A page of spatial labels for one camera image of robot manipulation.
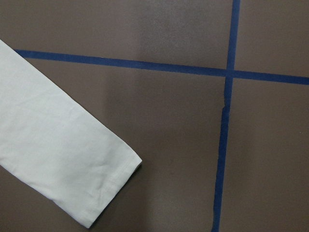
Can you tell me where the cream white long-sleeve shirt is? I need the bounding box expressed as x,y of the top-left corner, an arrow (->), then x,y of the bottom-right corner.
0,42 -> 142,228

